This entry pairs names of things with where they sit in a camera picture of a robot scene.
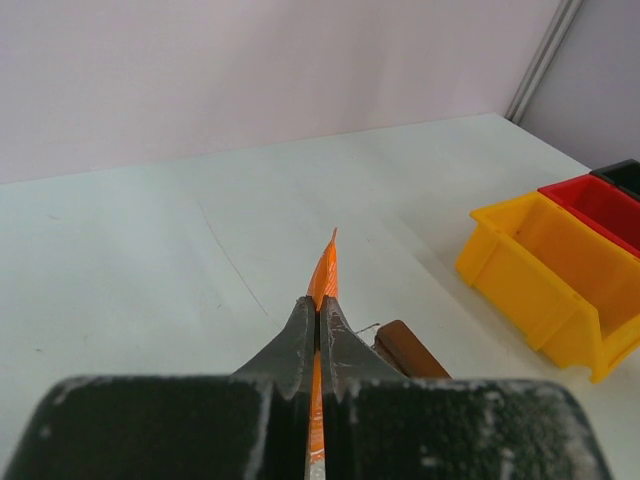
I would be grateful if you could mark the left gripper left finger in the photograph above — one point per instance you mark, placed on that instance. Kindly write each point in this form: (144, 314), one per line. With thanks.
(251, 424)

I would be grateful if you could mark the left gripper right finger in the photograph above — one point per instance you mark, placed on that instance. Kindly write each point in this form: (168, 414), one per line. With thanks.
(380, 424)

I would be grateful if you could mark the brown wooden block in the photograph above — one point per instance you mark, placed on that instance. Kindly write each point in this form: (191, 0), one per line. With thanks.
(399, 347)

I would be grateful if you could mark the clear plastic tray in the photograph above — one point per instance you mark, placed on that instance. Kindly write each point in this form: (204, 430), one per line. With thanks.
(368, 336)

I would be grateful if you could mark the yellow plastic bin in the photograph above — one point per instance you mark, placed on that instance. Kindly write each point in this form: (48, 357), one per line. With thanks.
(572, 292)

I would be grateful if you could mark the red plastic bin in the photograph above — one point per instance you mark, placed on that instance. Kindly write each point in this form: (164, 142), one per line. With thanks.
(601, 206)

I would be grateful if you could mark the black plastic bin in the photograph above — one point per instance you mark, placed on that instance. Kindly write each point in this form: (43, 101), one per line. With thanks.
(624, 175)

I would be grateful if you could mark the right aluminium frame post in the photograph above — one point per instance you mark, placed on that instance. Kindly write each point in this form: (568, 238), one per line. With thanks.
(554, 37)

